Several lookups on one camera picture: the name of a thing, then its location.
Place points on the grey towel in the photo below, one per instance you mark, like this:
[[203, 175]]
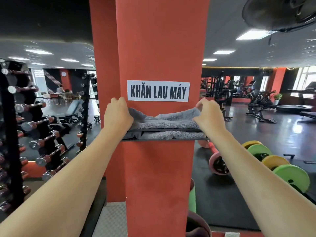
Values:
[[165, 120]]

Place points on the white wall socket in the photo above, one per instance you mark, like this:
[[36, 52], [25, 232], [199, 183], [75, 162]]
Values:
[[232, 234]]

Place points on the black wall fan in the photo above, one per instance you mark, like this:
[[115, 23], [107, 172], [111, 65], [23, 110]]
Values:
[[279, 12]]

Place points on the pink plate barbell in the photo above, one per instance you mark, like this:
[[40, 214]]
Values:
[[217, 162]]

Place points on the white paper sign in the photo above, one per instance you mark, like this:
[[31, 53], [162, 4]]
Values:
[[158, 91]]

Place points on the black treadmill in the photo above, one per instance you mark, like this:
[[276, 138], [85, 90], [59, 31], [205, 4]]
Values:
[[296, 106]]

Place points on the person's right hand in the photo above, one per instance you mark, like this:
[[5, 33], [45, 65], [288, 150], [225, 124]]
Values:
[[209, 118]]

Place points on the person's right forearm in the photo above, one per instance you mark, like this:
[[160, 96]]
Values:
[[259, 190]]

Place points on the black dumbbell rack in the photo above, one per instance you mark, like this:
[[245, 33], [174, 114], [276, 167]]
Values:
[[12, 145]]

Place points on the tall black dumbbell tower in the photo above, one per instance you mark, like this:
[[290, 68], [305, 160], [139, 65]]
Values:
[[84, 113], [95, 91]]

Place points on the green rolled exercise mat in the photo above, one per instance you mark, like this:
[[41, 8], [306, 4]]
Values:
[[192, 197], [196, 224]]

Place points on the grey checker plate base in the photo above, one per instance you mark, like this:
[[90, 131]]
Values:
[[113, 219]]

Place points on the red pillar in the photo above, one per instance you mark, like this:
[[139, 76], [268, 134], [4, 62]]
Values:
[[160, 46]]

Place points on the black weight machine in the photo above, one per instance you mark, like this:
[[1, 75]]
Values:
[[221, 96]]

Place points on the row of chrome dumbbells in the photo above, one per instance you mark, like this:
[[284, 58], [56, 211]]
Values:
[[32, 140]]

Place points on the person's left forearm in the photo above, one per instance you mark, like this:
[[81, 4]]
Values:
[[61, 190]]

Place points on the black exercise machine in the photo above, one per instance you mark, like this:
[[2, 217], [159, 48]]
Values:
[[260, 106]]

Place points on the yellow weight plate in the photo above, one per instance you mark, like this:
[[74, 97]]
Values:
[[274, 162], [250, 143]]

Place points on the green potted plant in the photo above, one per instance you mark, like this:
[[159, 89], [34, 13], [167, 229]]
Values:
[[277, 97]]

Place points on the person's left hand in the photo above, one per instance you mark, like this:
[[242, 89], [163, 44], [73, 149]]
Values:
[[118, 115]]

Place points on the black towel rail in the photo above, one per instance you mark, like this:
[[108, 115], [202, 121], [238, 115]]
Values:
[[168, 135]]

